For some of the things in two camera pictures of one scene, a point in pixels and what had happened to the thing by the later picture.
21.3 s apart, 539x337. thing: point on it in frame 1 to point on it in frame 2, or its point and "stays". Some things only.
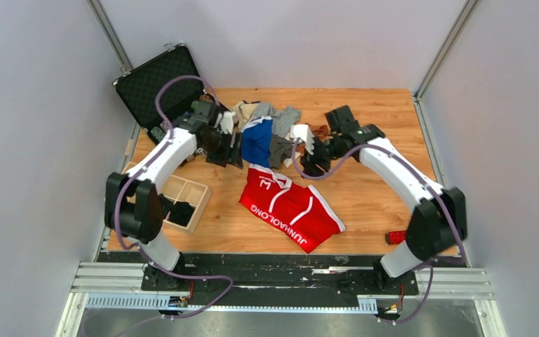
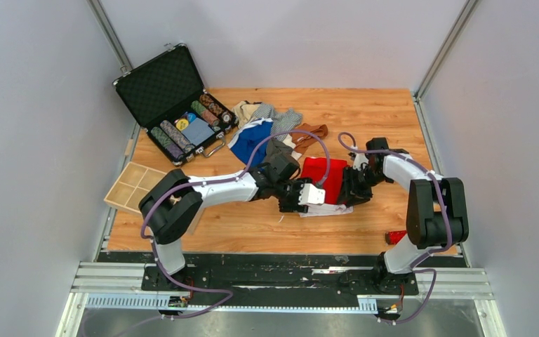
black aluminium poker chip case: (138, 89) stays
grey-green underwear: (281, 149) stays
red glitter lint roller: (395, 236) stays
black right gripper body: (323, 154) to (358, 182)
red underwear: (300, 213) to (313, 168)
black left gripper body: (218, 148) to (288, 196)
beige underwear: (243, 111) stays
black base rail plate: (278, 280) stays
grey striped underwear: (282, 120) stays
